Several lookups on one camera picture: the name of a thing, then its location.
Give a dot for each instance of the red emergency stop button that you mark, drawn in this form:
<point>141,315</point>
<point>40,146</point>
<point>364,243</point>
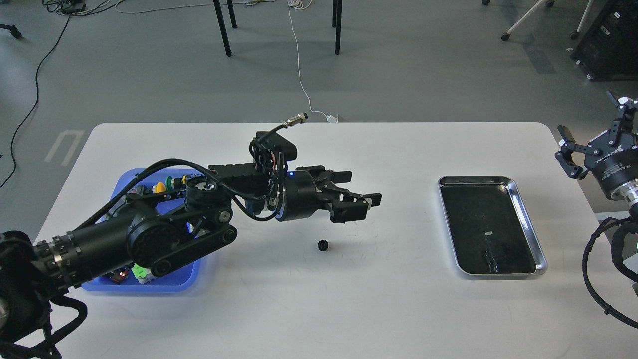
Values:
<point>118,276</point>

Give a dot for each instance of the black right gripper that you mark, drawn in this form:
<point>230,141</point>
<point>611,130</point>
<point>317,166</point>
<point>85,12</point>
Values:
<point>614,166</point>

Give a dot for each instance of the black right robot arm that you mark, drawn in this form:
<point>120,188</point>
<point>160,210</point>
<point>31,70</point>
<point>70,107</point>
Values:
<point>625,226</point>

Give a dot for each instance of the yellow push button switch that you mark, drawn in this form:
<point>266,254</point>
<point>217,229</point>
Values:
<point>143,189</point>

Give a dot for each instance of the green push button switch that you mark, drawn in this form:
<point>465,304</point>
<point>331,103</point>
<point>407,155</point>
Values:
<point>180,182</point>

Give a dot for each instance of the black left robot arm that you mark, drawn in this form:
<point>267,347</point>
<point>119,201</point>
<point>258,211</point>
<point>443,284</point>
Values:
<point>169,215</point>

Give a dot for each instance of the silver green selector switch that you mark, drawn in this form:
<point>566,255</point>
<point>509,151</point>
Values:
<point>141,274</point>

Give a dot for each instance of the black equipment case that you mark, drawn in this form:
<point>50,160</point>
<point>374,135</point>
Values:
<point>608,51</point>

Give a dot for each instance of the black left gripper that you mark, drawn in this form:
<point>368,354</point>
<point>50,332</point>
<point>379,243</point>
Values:
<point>301,197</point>

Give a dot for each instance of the silver metal tray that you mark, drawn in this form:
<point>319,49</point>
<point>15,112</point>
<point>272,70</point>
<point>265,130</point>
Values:
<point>490,229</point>

